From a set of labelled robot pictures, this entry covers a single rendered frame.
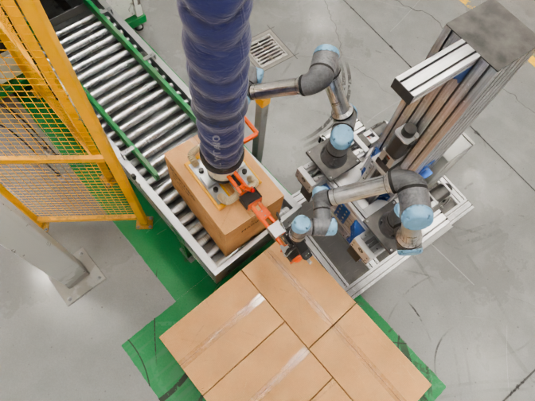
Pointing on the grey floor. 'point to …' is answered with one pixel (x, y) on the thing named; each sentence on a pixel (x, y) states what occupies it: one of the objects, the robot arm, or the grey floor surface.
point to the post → (260, 127)
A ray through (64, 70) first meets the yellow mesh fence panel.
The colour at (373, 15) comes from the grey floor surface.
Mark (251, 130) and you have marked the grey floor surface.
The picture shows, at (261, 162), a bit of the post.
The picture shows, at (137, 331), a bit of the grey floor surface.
